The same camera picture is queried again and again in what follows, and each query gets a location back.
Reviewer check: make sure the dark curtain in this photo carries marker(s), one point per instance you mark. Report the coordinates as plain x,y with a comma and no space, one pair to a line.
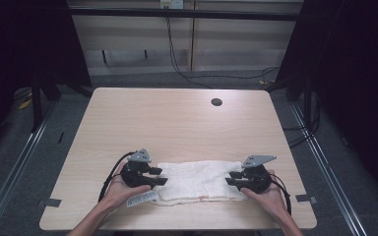
354,82
19,49

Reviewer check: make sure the person's left hand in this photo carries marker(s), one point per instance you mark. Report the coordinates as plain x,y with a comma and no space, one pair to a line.
121,193

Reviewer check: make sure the black horizontal frame bar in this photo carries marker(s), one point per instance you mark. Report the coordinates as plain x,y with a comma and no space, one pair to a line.
183,13

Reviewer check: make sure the person's right hand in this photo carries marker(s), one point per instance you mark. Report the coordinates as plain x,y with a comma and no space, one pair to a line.
269,198

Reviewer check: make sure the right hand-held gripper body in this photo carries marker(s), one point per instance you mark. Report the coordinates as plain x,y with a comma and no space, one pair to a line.
257,177

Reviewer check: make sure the metal floor rail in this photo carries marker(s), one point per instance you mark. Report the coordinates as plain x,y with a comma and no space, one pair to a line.
16,164
325,164

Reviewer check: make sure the white wall socket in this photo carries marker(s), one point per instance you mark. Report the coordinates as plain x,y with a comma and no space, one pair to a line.
172,4

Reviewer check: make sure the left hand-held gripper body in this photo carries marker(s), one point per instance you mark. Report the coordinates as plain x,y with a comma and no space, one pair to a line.
135,172

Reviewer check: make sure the black metal stand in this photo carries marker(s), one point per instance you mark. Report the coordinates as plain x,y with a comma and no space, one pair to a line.
36,101

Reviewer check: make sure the white muslin cloth with label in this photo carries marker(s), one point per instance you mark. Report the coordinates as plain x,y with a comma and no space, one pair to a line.
197,180

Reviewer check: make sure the grey tape strip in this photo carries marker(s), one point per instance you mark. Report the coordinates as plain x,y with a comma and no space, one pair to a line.
53,202
305,198

